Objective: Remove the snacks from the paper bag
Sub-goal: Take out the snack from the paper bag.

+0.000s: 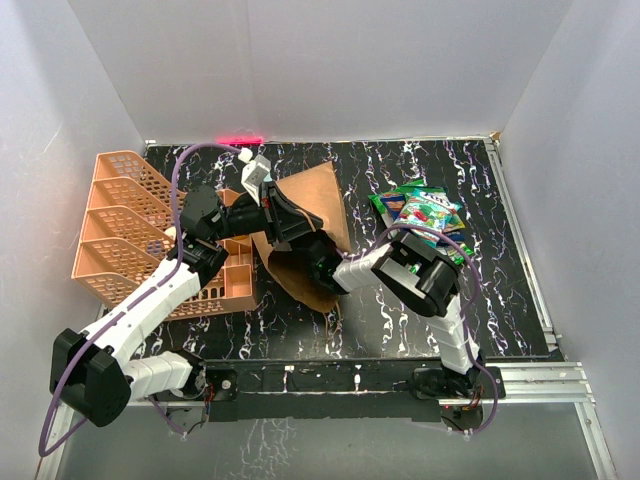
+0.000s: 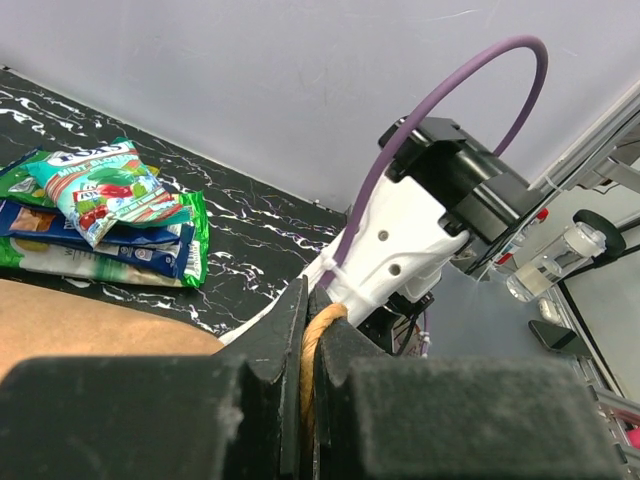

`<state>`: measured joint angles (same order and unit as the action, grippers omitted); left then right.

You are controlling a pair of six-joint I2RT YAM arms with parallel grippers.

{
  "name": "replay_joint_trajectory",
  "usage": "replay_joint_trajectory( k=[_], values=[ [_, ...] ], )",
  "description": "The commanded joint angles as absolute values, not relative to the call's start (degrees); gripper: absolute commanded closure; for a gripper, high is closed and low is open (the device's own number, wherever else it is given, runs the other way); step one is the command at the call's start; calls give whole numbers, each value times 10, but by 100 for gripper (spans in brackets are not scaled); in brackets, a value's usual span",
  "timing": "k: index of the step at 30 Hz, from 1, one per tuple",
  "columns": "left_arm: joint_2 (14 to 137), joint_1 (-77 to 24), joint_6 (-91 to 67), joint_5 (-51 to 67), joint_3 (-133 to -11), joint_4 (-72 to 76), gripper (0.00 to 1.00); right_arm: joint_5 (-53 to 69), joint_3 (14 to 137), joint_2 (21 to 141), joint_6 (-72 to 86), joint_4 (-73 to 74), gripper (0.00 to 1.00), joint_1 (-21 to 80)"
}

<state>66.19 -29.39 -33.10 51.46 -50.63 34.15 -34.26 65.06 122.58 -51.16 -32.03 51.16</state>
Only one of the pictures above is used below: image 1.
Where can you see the peach plastic desk organizer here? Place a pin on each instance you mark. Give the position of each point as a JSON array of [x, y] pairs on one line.
[[128, 229]]

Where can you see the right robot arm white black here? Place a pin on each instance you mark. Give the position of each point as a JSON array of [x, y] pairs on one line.
[[424, 281]]

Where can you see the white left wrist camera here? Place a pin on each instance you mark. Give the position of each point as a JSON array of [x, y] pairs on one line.
[[256, 167]]

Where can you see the brown paper bag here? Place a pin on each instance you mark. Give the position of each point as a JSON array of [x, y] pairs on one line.
[[318, 202]]

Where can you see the green Chuba snack bag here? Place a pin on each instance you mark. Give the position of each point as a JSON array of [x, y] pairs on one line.
[[434, 241]]

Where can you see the red LED strip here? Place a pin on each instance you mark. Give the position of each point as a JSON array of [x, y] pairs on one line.
[[240, 139]]

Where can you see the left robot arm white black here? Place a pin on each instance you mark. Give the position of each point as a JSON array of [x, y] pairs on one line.
[[88, 367]]

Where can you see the teal fruit candy bag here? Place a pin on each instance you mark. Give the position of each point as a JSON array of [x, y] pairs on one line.
[[432, 210]]

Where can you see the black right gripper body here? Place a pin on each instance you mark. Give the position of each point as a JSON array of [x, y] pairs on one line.
[[324, 236]]

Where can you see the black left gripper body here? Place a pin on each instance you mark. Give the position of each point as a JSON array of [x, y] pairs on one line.
[[269, 213]]

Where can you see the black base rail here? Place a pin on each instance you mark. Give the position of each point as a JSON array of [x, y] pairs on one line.
[[334, 389]]

